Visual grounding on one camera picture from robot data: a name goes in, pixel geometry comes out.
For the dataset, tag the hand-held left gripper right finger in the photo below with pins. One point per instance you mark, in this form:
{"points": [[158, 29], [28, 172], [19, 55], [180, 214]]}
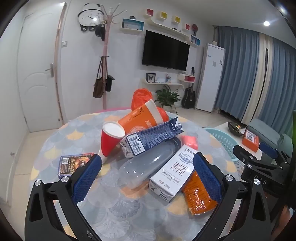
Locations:
{"points": [[207, 176]]}

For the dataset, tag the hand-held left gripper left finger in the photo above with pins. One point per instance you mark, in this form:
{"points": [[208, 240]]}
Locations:
{"points": [[86, 176]]}

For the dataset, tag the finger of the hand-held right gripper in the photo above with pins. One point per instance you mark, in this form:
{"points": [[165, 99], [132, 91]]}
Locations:
{"points": [[268, 148], [245, 154]]}

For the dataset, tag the dark card box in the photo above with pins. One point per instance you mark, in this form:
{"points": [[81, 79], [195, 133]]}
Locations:
{"points": [[71, 163]]}

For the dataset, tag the orange snack packet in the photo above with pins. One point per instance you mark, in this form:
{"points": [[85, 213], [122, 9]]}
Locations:
{"points": [[196, 199]]}

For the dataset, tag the pink packet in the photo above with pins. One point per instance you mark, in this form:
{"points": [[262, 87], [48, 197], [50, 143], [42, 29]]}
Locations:
{"points": [[190, 141]]}

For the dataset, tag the red paper cup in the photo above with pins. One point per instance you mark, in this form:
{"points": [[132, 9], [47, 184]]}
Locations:
{"points": [[108, 143]]}

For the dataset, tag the clear plastic bottle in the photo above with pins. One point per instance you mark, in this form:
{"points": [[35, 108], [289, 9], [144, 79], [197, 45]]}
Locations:
{"points": [[143, 166]]}

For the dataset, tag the blue and white milk carton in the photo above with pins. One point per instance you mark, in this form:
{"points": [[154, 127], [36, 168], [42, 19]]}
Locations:
{"points": [[150, 139]]}

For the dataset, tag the large orange paper cup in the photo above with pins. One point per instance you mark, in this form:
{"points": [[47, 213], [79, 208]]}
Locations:
{"points": [[136, 120]]}

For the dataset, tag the orange plastic bag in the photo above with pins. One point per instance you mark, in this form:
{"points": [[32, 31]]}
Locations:
{"points": [[141, 97]]}

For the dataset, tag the orange cardboard box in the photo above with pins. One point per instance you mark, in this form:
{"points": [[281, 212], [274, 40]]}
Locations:
{"points": [[251, 141]]}

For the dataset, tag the grey blue sofa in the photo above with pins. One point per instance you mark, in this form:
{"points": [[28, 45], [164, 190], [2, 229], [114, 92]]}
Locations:
{"points": [[266, 129]]}

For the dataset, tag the dark bowl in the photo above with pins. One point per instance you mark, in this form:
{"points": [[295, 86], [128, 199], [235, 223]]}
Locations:
{"points": [[235, 128]]}

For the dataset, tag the white coffee table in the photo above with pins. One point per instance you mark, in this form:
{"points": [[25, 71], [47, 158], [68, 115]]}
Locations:
{"points": [[224, 127]]}

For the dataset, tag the blue curtain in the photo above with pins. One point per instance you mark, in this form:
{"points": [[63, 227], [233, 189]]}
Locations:
{"points": [[235, 69], [282, 92]]}

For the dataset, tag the cream sheer curtain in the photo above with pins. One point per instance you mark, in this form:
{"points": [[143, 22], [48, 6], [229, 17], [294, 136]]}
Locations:
{"points": [[261, 81]]}

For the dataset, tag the black guitar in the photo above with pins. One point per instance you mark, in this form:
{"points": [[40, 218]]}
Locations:
{"points": [[189, 97]]}

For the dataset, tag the white standing air conditioner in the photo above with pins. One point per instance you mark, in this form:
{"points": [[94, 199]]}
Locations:
{"points": [[210, 81]]}

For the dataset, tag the brown tote bag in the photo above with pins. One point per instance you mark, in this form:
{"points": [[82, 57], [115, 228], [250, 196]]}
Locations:
{"points": [[98, 89]]}

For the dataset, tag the green potted plant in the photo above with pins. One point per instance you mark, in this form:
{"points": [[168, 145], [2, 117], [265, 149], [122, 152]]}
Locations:
{"points": [[167, 97]]}

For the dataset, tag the small black bag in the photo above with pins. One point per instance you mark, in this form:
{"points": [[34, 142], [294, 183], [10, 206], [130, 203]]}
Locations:
{"points": [[108, 83]]}

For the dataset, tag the red and white drawer box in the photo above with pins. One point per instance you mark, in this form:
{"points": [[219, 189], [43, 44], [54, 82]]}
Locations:
{"points": [[186, 78]]}

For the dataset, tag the white door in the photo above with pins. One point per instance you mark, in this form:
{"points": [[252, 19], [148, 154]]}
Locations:
{"points": [[37, 92]]}

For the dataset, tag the black flask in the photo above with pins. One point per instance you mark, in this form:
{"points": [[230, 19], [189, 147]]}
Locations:
{"points": [[192, 70]]}

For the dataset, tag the white floating shelf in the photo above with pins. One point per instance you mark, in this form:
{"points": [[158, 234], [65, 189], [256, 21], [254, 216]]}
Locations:
{"points": [[161, 83]]}

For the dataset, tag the pen holder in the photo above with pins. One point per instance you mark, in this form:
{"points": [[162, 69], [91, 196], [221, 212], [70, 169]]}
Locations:
{"points": [[168, 78]]}

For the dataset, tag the framed butterfly picture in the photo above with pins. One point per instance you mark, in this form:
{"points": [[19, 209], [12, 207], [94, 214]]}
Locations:
{"points": [[150, 77]]}

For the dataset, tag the pink coat rack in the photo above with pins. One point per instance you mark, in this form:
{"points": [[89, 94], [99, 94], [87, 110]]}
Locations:
{"points": [[105, 58]]}

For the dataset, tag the table tennis paddle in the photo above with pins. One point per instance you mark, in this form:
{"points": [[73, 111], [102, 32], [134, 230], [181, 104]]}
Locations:
{"points": [[195, 27]]}

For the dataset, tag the black cap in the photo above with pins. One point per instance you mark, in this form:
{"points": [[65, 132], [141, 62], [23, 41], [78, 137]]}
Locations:
{"points": [[100, 31]]}

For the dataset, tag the blue cube wall shelf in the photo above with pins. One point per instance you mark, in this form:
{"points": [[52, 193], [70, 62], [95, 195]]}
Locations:
{"points": [[195, 39]]}

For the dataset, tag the black wall television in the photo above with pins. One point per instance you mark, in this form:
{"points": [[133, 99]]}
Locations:
{"points": [[165, 49]]}

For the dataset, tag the white light switch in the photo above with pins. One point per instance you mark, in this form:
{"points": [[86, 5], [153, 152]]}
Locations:
{"points": [[64, 43]]}

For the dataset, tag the red cube wall shelf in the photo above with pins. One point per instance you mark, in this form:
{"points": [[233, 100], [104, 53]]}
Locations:
{"points": [[188, 26]]}

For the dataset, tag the curved white wall shelf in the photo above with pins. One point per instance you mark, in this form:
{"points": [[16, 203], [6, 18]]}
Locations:
{"points": [[166, 26]]}

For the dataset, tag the yellow cube wall shelf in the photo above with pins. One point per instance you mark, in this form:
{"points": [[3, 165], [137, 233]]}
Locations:
{"points": [[177, 19], [163, 15]]}

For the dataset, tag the blue and white wall shelf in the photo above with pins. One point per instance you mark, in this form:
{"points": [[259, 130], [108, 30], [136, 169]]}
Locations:
{"points": [[131, 24]]}

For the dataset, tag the panda wall clock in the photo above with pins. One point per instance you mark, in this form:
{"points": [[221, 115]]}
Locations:
{"points": [[90, 17]]}

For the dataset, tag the pink cube wall shelf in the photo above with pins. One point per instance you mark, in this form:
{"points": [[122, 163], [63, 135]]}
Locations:
{"points": [[149, 12]]}

